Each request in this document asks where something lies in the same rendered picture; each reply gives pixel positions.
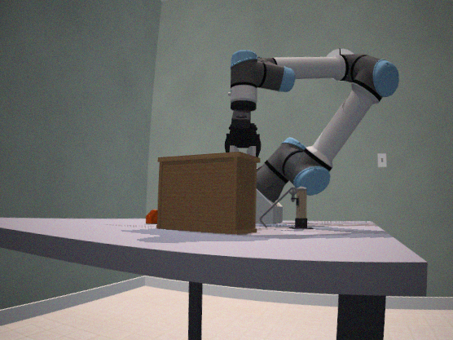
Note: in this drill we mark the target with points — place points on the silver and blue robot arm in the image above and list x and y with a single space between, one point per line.
371 78

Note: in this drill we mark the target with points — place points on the brown wooden cabinet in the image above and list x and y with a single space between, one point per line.
213 192

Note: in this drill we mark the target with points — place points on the orange flat bar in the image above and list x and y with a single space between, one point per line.
151 218

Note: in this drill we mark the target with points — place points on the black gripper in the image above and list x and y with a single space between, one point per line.
241 138

